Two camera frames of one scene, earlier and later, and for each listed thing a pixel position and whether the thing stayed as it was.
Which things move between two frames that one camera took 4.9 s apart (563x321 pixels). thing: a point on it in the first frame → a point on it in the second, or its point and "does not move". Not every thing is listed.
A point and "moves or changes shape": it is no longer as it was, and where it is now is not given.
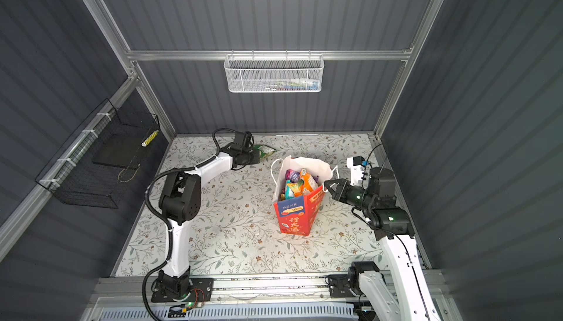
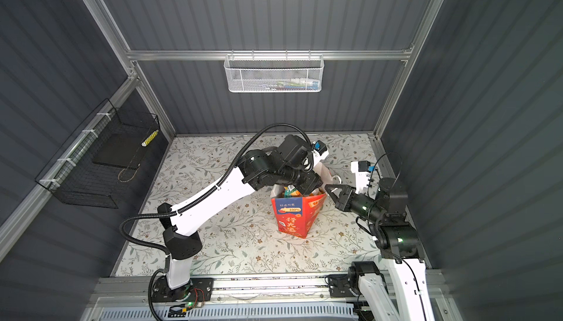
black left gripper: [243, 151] → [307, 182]
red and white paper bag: [296, 216] does not move
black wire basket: [98, 165] does not move
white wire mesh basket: [274, 73] does not move
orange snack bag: [307, 185] moves or changes shape
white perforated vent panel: [311, 311] does not move
